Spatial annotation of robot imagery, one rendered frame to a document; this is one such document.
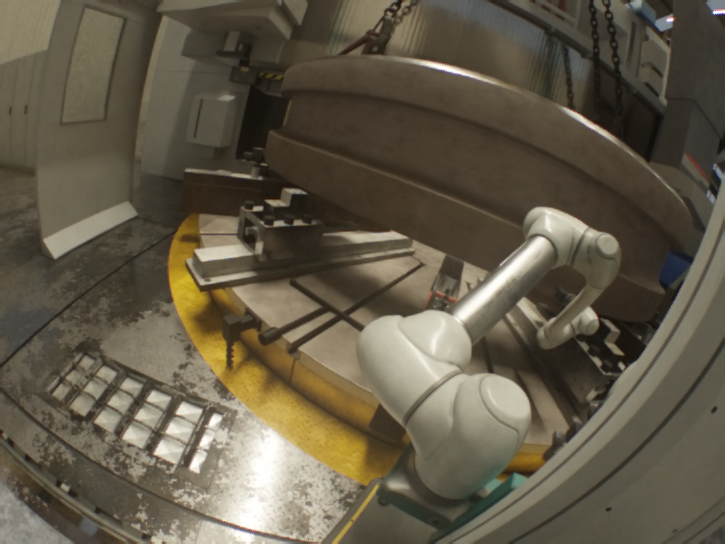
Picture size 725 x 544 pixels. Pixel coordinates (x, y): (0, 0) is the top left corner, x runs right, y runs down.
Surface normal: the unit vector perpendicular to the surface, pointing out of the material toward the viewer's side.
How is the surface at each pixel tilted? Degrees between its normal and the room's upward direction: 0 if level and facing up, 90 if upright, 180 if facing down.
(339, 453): 0
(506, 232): 90
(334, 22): 90
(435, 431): 80
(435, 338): 27
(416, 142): 90
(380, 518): 0
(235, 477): 0
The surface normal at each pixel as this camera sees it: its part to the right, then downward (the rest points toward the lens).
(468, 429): -0.62, -0.25
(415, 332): -0.18, -0.79
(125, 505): 0.27, -0.87
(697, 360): -0.51, 0.24
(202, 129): -0.02, 0.43
